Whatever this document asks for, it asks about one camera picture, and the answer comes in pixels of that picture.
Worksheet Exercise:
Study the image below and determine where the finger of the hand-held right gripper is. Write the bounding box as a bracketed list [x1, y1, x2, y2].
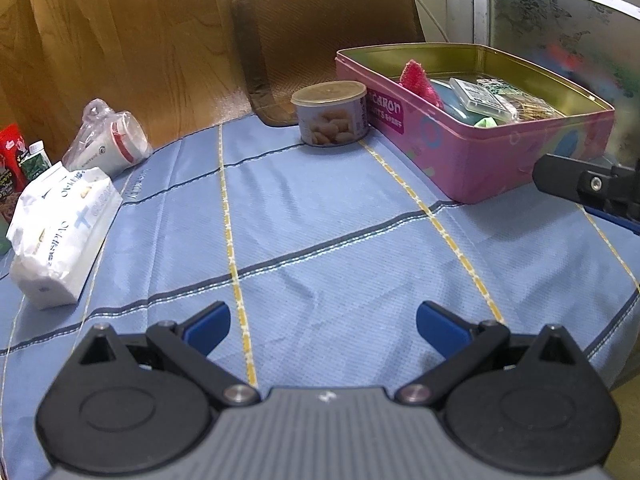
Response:
[532, 154, 640, 237]

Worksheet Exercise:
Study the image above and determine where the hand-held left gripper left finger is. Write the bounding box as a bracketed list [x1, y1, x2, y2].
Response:
[75, 301, 262, 407]

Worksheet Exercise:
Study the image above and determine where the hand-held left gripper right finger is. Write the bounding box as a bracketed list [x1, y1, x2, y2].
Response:
[397, 301, 586, 407]

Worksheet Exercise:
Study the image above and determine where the green patterned packet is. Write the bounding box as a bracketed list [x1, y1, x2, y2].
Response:
[477, 77, 522, 105]

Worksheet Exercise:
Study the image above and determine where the pink tin box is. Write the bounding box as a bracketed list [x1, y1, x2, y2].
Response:
[335, 44, 616, 205]

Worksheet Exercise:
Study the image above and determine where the teal soft pouch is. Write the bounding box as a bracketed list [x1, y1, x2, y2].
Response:
[430, 80, 482, 125]

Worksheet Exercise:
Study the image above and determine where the pink fluffy sponge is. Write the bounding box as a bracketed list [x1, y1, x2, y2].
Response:
[398, 59, 446, 110]

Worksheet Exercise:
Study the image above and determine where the gold metallic item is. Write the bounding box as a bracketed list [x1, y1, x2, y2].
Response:
[510, 94, 567, 122]

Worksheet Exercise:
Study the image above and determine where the clear plastic case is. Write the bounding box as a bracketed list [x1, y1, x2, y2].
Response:
[449, 77, 521, 123]

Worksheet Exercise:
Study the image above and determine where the blue checked tablecloth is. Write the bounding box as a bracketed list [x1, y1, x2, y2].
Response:
[0, 110, 640, 480]

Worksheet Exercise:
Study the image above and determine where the frosted patterned glass window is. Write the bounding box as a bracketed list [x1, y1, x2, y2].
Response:
[444, 0, 640, 177]

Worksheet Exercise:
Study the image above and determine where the white tissue pack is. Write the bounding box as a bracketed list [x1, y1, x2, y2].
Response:
[6, 161, 124, 310]

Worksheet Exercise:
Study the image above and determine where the plastic bag of paper cups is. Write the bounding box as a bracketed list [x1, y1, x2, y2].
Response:
[62, 99, 154, 177]

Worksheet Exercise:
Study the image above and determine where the nut can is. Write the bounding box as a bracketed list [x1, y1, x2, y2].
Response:
[291, 81, 370, 147]

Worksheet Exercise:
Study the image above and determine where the small white green bottle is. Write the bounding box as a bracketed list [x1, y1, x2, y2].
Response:
[20, 141, 52, 184]

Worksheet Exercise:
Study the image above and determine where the red snack packet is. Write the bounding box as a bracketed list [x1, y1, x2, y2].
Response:
[0, 125, 29, 222]

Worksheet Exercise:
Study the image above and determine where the brown chair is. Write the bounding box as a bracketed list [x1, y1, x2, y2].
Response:
[231, 0, 427, 128]

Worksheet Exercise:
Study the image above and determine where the white cable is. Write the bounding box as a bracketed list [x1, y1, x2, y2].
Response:
[392, 0, 452, 44]

